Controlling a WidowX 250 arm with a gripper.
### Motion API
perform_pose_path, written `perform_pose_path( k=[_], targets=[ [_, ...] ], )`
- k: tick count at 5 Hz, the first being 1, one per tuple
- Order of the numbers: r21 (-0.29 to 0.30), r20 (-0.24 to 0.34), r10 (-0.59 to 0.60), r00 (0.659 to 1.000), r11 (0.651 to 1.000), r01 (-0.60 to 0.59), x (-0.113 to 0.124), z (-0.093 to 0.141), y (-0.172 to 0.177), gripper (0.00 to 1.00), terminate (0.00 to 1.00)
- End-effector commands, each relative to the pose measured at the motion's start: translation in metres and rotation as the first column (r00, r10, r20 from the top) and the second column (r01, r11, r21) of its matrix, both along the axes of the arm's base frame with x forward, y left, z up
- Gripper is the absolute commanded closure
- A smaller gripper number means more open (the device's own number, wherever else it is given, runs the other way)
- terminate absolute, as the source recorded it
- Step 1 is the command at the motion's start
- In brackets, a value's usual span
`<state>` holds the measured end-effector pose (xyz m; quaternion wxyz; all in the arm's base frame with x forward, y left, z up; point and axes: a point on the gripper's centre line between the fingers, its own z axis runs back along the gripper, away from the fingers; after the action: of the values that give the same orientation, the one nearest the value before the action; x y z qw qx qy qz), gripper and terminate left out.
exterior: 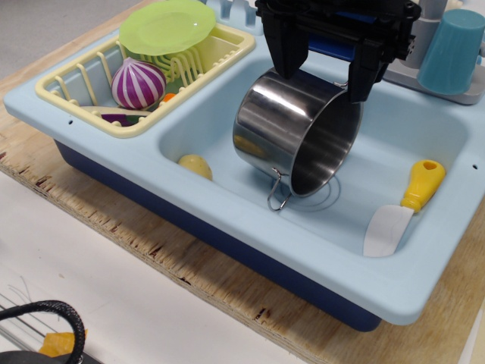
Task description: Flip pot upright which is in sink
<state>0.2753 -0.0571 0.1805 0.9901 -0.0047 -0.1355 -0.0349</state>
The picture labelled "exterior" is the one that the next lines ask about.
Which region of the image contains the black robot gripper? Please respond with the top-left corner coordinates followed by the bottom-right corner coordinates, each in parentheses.
top-left (256, 1), bottom-right (421, 103)

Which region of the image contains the stainless steel pot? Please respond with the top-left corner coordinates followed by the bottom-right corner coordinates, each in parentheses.
top-left (233, 68), bottom-right (363, 212)

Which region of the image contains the light blue toy sink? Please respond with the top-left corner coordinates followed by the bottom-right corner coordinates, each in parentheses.
top-left (4, 33), bottom-right (484, 331)

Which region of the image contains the grey toy faucet base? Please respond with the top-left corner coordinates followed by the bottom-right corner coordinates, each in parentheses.
top-left (384, 1), bottom-right (484, 105)

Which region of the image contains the teal plastic cup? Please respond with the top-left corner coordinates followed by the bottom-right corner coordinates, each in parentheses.
top-left (417, 9), bottom-right (484, 96)

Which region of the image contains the green plastic plate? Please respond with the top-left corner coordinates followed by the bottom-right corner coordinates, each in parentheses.
top-left (119, 1), bottom-right (216, 55)

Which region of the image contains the orange toy carrot piece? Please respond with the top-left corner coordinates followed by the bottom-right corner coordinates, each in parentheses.
top-left (163, 93), bottom-right (176, 102)

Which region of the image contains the purple striped toy onion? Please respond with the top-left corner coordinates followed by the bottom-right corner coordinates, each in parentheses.
top-left (111, 58), bottom-right (167, 110)

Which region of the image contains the cream dish drying rack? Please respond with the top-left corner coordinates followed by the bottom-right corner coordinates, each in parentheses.
top-left (35, 24), bottom-right (256, 138)

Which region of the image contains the purple toy eggplant piece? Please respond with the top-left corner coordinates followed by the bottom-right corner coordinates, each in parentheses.
top-left (101, 114), bottom-right (133, 127)

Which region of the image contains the plywood board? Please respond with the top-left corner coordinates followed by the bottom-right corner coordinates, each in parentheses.
top-left (1, 30), bottom-right (484, 363)

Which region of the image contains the yellow tape piece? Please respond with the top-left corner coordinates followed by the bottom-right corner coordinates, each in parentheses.
top-left (39, 332), bottom-right (77, 358)

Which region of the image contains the yellow handled toy knife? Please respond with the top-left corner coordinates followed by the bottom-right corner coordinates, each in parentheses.
top-left (363, 159), bottom-right (446, 258)

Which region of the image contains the black braided cable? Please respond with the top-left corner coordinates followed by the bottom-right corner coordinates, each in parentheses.
top-left (0, 300), bottom-right (86, 364)

